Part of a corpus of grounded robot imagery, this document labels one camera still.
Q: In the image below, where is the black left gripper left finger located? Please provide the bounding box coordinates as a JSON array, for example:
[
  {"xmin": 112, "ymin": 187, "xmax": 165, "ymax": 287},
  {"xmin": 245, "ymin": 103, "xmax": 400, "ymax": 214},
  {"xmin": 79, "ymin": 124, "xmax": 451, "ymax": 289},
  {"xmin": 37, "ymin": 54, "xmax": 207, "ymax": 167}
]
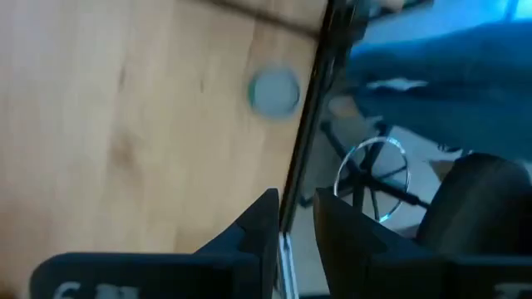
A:
[{"xmin": 27, "ymin": 187, "xmax": 281, "ymax": 299}]

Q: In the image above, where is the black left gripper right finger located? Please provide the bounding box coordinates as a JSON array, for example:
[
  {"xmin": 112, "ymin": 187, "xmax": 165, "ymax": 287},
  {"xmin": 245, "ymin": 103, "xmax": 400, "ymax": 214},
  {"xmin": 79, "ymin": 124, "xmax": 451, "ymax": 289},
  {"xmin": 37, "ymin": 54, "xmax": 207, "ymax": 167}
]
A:
[{"xmin": 312, "ymin": 187, "xmax": 532, "ymax": 299}]

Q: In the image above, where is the short green labelled can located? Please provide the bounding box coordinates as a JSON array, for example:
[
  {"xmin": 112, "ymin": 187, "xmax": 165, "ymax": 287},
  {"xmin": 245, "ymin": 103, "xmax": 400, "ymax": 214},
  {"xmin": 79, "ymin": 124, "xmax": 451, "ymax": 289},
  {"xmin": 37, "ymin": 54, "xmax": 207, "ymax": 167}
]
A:
[{"xmin": 247, "ymin": 65, "xmax": 303, "ymax": 122}]

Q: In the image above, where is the office chair base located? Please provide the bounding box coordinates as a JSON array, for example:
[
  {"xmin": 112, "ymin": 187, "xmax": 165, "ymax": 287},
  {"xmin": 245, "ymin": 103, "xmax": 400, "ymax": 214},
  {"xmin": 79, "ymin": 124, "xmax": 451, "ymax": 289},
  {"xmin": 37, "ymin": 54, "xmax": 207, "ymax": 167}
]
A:
[{"xmin": 298, "ymin": 119, "xmax": 433, "ymax": 225}]

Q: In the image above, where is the black cylindrical object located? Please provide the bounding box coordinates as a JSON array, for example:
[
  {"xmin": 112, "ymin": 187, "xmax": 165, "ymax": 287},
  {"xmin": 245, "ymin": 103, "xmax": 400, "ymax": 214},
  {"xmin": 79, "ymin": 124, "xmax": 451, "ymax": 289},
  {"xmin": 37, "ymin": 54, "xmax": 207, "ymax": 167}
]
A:
[{"xmin": 415, "ymin": 152, "xmax": 532, "ymax": 257}]

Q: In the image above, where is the person's leg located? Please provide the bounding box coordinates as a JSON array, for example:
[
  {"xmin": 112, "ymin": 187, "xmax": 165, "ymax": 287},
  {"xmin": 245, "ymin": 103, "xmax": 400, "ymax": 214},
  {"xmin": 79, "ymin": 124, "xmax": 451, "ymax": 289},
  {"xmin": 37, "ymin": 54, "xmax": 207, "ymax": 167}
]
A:
[{"xmin": 344, "ymin": 18, "xmax": 532, "ymax": 163}]

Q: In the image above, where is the black aluminium table frame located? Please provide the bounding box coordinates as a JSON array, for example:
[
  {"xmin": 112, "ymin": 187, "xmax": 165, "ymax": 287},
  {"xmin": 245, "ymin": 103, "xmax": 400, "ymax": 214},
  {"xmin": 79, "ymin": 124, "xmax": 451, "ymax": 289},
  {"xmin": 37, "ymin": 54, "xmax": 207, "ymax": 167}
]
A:
[{"xmin": 276, "ymin": 0, "xmax": 375, "ymax": 299}]

